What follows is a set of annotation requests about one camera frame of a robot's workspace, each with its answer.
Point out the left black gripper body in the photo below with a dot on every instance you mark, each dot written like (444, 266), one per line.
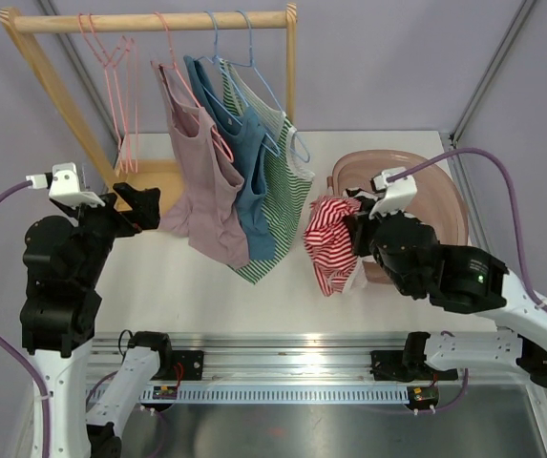
(105, 221)

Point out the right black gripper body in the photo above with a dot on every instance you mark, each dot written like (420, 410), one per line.
(365, 235)

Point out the red white striped tank top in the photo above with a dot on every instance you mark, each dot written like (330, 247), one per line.
(328, 243)

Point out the mauve tank top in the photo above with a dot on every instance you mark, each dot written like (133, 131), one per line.
(205, 212)

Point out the blue tank top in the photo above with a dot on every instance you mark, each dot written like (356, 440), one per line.
(245, 135)

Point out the blue hanger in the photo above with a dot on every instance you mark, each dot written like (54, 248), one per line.
(270, 144)
(251, 64)

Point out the pink wire hanger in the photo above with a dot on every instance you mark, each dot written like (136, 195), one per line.
(110, 61)

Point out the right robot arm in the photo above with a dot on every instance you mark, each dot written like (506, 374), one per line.
(463, 280)

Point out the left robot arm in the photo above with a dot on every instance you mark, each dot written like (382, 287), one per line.
(65, 256)

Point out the green white striped tank top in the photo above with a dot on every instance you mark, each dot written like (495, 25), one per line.
(288, 181)

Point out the blue hanger under green top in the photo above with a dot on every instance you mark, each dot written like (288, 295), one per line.
(251, 64)

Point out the wooden clothes rack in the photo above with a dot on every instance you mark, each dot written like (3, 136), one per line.
(161, 173)

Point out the pink plastic basin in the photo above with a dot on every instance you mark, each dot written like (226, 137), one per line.
(437, 203)

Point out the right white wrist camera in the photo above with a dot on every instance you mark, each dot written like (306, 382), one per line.
(392, 195)

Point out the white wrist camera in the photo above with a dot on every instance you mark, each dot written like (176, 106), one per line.
(392, 195)
(64, 187)

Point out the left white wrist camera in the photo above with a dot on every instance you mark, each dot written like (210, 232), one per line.
(64, 187)

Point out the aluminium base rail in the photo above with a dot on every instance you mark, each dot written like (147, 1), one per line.
(287, 358)

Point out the right aluminium frame post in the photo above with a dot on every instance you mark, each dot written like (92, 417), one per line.
(494, 66)

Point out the aluminium frame post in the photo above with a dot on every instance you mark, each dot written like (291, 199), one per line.
(88, 86)
(494, 66)

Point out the white slotted cable duct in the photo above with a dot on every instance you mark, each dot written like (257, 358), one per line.
(276, 395)

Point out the left aluminium frame post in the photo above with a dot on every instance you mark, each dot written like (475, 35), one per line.
(88, 86)

